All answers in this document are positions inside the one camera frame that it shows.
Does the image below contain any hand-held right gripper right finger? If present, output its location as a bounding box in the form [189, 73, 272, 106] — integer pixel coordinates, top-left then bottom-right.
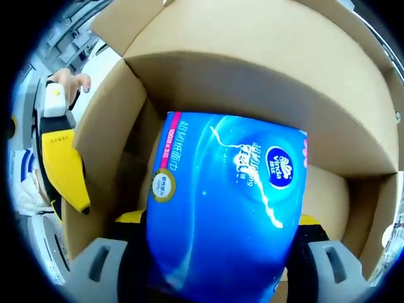
[285, 214, 372, 303]

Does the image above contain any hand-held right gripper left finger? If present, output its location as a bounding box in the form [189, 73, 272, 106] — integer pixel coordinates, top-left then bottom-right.
[68, 210, 148, 303]

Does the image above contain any white wet wipes pack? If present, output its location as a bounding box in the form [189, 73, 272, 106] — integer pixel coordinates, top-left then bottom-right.
[8, 148, 40, 186]

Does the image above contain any blue soft tissue pack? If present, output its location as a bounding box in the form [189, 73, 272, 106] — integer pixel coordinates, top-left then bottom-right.
[145, 110, 309, 303]

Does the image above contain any brown cardboard shoe box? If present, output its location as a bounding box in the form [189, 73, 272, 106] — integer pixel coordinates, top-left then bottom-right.
[61, 0, 404, 303]

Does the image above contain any person's left hand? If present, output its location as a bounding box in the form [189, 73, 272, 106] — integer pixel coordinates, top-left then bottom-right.
[49, 68, 93, 110]

